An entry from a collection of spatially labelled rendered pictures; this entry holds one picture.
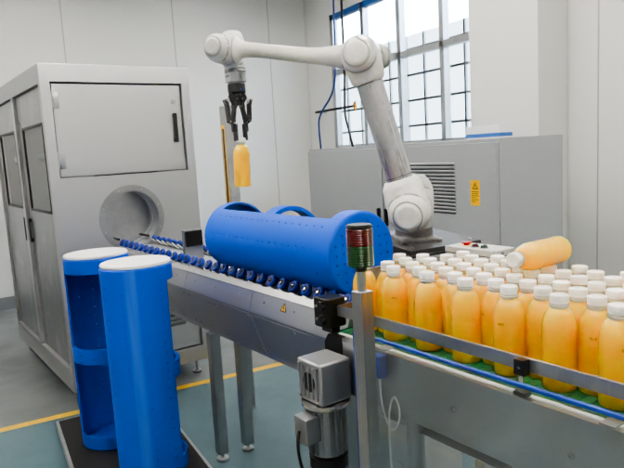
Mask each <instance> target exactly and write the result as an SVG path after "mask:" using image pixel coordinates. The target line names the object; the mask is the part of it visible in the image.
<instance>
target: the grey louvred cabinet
mask: <svg viewBox="0 0 624 468"><path fill-rule="evenodd" d="M403 146H404V149H405V151H406V155H407V158H408V161H409V166H410V169H411V172H412V173H413V174H415V175H425V176H426V177H428V178H429V180H430V182H431V184H432V186H433V189H434V218H433V228H437V229H442V230H446V231H449V232H453V233H457V234H461V235H464V236H468V237H472V238H476V239H480V240H481V243H482V244H490V245H499V246H508V247H514V249H516V248H517V247H518V246H520V245H521V244H523V243H526V242H530V241H537V240H542V239H546V238H550V237H554V236H562V237H563V135H548V136H516V137H499V138H484V139H469V140H453V141H438V142H423V143H409V144H403ZM308 169H309V186H310V201H311V213H312V214H313V215H314V216H315V217H318V218H329V219H331V218H332V217H333V216H335V215H337V214H339V213H341V212H342V211H346V210H359V211H368V212H371V213H374V214H376V215H378V216H379V217H380V218H381V219H382V220H383V221H384V222H385V224H386V225H387V227H388V229H389V231H391V230H395V228H394V227H393V226H392V225H391V223H390V222H389V219H388V212H387V210H386V205H385V201H384V194H383V188H384V184H385V183H386V182H387V181H386V178H385V175H384V170H383V168H382V164H381V161H380V158H379V155H378V152H377V149H376V147H375V146H363V147H347V148H332V149H310V150H309V152H308Z"/></svg>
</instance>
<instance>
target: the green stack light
mask: <svg viewBox="0 0 624 468"><path fill-rule="evenodd" d="M346 253H347V266H348V267H352V268H366V267H373V266H374V251H373V244H372V245H371V246H366V247H349V246H346Z"/></svg>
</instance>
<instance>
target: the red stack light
mask: <svg viewBox="0 0 624 468"><path fill-rule="evenodd" d="M345 231H346V234H345V235H346V246H349V247H366V246H371V245H372V244H373V233H372V232H373V231H372V228H369V229H361V230H350V229H346V230H345Z"/></svg>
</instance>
